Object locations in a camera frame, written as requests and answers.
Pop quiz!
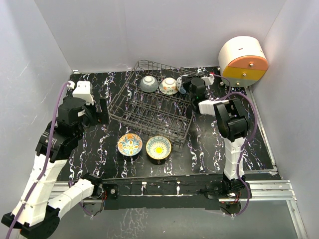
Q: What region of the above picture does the grey wire dish rack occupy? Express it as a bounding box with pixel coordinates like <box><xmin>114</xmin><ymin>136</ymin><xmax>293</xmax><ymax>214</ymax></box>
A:
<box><xmin>108</xmin><ymin>60</ymin><xmax>205</xmax><ymax>145</ymax></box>

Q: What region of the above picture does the orange flower green leaf bowl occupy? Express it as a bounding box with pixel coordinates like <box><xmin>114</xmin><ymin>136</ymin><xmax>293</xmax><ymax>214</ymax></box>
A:
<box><xmin>159</xmin><ymin>78</ymin><xmax>178</xmax><ymax>95</ymax></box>

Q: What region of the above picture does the round three-colour drawer unit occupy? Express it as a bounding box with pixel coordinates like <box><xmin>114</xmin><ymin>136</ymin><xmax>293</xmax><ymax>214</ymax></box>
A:
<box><xmin>218</xmin><ymin>36</ymin><xmax>269</xmax><ymax>88</ymax></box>

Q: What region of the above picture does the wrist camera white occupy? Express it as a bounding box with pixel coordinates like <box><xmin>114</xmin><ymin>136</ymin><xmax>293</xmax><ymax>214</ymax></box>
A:
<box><xmin>201</xmin><ymin>73</ymin><xmax>215</xmax><ymax>86</ymax></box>
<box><xmin>72</xmin><ymin>81</ymin><xmax>94</xmax><ymax>105</ymax></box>

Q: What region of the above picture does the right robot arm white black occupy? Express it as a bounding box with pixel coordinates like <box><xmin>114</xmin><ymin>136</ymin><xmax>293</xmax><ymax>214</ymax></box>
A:
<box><xmin>176</xmin><ymin>75</ymin><xmax>250</xmax><ymax>198</ymax></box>

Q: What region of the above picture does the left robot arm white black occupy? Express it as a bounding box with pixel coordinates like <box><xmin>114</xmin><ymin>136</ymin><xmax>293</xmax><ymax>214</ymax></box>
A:
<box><xmin>1</xmin><ymin>97</ymin><xmax>109</xmax><ymax>239</ymax></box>

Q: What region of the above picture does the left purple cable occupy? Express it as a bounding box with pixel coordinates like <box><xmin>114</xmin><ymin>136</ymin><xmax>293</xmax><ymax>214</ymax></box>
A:
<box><xmin>5</xmin><ymin>81</ymin><xmax>75</xmax><ymax>239</ymax></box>

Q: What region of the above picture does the blue white pattern bowl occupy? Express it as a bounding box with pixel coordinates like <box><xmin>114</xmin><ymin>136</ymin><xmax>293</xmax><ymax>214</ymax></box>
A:
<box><xmin>176</xmin><ymin>77</ymin><xmax>186</xmax><ymax>94</ymax></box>

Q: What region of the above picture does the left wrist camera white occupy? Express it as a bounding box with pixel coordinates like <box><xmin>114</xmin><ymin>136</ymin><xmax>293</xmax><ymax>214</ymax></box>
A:
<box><xmin>72</xmin><ymin>81</ymin><xmax>94</xmax><ymax>105</ymax></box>

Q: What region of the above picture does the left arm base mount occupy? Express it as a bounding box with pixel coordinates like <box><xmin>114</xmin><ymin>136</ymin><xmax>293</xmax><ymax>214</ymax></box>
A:
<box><xmin>102</xmin><ymin>184</ymin><xmax>119</xmax><ymax>201</ymax></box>

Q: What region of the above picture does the aluminium frame rail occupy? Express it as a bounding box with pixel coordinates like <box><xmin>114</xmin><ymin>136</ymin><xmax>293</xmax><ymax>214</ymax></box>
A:
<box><xmin>39</xmin><ymin>87</ymin><xmax>310</xmax><ymax>239</ymax></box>

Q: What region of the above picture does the orange blue floral bowl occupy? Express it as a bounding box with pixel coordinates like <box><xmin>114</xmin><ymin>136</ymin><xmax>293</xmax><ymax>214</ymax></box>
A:
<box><xmin>117</xmin><ymin>133</ymin><xmax>143</xmax><ymax>156</ymax></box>

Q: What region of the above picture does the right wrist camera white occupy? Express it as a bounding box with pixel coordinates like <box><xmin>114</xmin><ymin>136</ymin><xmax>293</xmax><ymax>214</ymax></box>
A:
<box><xmin>201</xmin><ymin>73</ymin><xmax>215</xmax><ymax>86</ymax></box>

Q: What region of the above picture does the yellow sun pattern bowl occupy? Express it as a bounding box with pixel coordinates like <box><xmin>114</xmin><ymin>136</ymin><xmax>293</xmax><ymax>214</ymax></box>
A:
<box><xmin>146</xmin><ymin>135</ymin><xmax>172</xmax><ymax>160</ymax></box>

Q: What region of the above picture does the grey speckled bowl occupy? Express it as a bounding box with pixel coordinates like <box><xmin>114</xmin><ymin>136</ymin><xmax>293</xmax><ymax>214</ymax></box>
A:
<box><xmin>140</xmin><ymin>76</ymin><xmax>159</xmax><ymax>93</ymax></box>

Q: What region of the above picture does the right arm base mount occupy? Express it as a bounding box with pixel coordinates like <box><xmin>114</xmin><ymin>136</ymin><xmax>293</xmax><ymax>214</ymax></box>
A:
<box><xmin>197</xmin><ymin>183</ymin><xmax>252</xmax><ymax>199</ymax></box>

